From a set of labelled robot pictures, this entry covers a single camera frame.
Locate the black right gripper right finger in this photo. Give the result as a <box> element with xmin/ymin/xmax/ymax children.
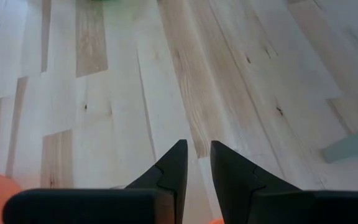
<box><xmin>209</xmin><ymin>140</ymin><xmax>358</xmax><ymax>224</ymax></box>

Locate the pale green perforated metal shelf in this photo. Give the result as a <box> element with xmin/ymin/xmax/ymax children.
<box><xmin>321</xmin><ymin>0</ymin><xmax>358</xmax><ymax>164</ymax></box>

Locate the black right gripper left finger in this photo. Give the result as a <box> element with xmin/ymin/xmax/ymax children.
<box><xmin>2</xmin><ymin>139</ymin><xmax>188</xmax><ymax>224</ymax></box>

